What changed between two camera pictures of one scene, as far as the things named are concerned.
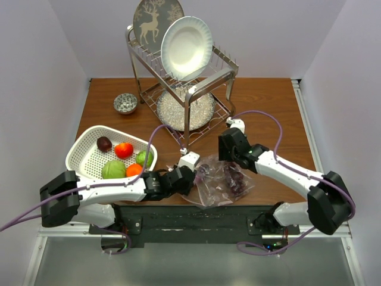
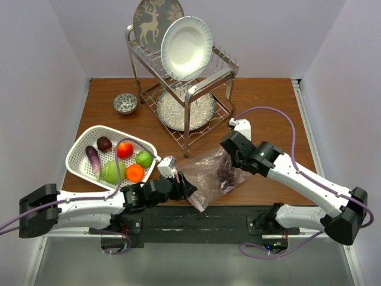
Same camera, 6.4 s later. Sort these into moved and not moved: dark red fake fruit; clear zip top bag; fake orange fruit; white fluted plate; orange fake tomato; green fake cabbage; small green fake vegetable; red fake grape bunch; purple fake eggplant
Moved: red fake grape bunch; purple fake eggplant; clear zip top bag
Not moved: orange fake tomato; white fluted plate; small green fake vegetable; dark red fake fruit; fake orange fruit; green fake cabbage
